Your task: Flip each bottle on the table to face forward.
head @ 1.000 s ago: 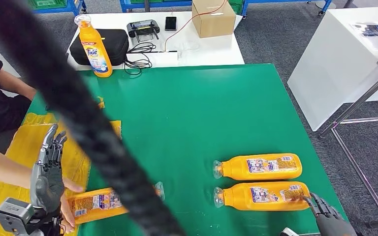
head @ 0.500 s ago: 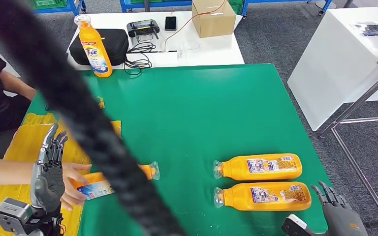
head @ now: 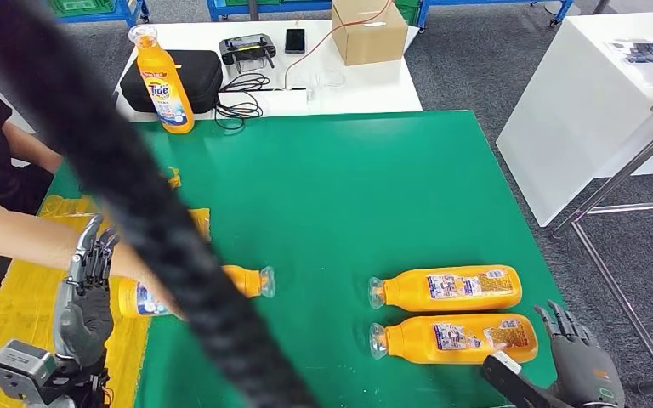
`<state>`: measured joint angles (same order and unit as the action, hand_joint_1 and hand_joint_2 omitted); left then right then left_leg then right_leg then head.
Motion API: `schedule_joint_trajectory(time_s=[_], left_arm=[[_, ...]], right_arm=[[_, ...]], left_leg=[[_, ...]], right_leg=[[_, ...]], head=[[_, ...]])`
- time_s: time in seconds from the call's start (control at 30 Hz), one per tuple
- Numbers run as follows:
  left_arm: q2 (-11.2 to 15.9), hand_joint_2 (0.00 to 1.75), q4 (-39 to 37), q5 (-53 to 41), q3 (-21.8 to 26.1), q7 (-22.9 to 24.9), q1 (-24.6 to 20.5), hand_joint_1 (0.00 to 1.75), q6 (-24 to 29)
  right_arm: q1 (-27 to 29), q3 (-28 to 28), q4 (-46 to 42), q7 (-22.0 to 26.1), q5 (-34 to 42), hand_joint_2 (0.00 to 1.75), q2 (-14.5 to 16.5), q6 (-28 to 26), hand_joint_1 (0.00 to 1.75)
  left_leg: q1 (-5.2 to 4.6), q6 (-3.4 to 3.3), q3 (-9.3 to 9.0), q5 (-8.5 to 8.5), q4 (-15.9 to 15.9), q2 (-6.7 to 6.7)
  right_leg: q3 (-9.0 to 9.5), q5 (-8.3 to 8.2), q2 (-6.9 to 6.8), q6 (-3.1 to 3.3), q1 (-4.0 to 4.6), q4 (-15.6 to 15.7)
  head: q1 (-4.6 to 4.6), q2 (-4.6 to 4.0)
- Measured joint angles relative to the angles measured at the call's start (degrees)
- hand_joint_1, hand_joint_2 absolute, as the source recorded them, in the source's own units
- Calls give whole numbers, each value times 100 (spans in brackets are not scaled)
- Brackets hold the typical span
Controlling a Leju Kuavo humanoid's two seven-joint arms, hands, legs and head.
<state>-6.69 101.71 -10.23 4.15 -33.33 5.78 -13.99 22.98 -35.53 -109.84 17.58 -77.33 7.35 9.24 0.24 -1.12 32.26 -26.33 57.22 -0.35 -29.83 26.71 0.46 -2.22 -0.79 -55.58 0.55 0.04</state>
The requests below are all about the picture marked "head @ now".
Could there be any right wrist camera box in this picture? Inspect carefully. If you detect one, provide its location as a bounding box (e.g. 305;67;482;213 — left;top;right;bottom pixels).
481;350;572;408

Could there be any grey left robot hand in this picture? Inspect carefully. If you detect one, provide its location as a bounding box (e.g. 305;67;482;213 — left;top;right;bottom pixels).
53;213;120;370

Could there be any thin black cable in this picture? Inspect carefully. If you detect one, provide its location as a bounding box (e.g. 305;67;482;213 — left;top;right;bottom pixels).
213;73;308;132

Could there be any thick black braided cable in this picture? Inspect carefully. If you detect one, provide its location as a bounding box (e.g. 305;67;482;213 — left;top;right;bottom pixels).
0;0;316;408

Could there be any white table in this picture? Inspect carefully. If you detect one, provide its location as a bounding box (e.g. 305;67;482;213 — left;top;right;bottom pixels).
113;20;423;123

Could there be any green side mat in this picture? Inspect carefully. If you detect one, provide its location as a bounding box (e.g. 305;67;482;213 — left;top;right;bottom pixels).
37;160;102;218

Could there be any yellow plastic bag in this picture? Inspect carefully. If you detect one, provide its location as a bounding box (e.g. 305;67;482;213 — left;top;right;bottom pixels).
166;166;212;243

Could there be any white cabinet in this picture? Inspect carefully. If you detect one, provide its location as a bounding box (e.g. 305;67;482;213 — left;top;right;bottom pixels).
495;11;653;228

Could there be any black smartphone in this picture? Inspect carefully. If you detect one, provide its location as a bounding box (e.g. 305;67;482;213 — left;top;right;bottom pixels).
284;28;307;54

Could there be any printed paper sheet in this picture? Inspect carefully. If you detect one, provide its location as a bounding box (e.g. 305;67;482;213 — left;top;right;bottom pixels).
605;37;653;87

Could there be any yellow taped cardboard surface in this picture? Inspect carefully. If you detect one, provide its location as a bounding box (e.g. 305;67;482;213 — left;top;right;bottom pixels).
0;194;150;408

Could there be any black zip carrying case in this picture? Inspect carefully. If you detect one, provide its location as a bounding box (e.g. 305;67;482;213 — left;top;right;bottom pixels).
119;49;224;115

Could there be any person's right hand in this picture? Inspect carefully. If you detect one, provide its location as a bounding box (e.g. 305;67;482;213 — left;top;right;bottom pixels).
109;241;188;320

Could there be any blue wheeled rack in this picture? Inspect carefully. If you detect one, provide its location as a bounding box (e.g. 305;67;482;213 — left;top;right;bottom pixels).
207;0;333;22
416;0;576;28
50;0;152;29

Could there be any brown cardboard box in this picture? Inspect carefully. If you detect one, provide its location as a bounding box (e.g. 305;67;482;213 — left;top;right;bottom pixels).
331;0;409;67

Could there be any orange detergent bottle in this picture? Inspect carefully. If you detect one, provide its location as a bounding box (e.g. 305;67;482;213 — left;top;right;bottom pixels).
368;313;539;366
367;264;524;314
116;264;276;320
128;23;196;135

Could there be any green table mat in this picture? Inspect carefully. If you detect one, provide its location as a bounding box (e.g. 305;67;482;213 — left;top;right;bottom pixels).
132;110;576;408

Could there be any green plastic crate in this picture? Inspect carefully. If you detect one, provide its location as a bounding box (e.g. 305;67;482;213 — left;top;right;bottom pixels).
47;0;116;15
393;0;423;25

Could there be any black remote controller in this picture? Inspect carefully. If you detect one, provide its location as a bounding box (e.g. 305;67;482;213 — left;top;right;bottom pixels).
218;33;277;74

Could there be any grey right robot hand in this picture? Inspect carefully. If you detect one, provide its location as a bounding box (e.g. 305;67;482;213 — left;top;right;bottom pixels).
533;299;627;408

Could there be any red wire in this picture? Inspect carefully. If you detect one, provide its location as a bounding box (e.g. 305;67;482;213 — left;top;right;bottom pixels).
282;0;392;90

